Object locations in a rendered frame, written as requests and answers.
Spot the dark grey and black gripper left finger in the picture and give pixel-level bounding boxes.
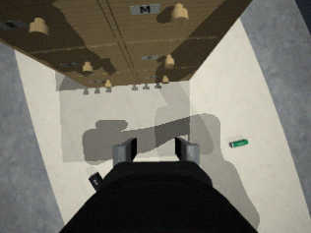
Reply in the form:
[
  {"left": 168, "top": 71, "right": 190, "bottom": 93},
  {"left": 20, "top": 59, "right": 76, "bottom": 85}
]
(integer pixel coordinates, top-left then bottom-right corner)
[{"left": 112, "top": 138, "right": 137, "bottom": 167}]

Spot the black nine-volt battery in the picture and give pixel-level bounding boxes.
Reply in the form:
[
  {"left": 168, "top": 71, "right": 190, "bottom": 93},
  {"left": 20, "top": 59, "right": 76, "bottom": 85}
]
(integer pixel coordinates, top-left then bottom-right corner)
[{"left": 89, "top": 173, "right": 102, "bottom": 192}]

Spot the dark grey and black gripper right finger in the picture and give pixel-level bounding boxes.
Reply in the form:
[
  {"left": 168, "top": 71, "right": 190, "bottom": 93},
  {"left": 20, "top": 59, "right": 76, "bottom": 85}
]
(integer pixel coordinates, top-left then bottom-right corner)
[{"left": 175, "top": 137, "right": 200, "bottom": 166}]

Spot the small wooden chest of drawers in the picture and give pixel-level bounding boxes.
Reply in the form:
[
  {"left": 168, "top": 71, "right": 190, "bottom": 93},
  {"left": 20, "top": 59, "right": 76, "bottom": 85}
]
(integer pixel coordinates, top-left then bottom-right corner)
[{"left": 0, "top": 0, "right": 252, "bottom": 88}]

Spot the wooden drawer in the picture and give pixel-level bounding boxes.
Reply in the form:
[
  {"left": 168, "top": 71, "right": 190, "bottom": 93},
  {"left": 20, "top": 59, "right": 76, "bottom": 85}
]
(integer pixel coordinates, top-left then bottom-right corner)
[
  {"left": 71, "top": 71, "right": 137, "bottom": 88},
  {"left": 136, "top": 66, "right": 197, "bottom": 84},
  {"left": 107, "top": 0, "right": 245, "bottom": 39},
  {"left": 30, "top": 42, "right": 130, "bottom": 76},
  {"left": 125, "top": 36, "right": 218, "bottom": 69},
  {"left": 0, "top": 0, "right": 115, "bottom": 50}
]

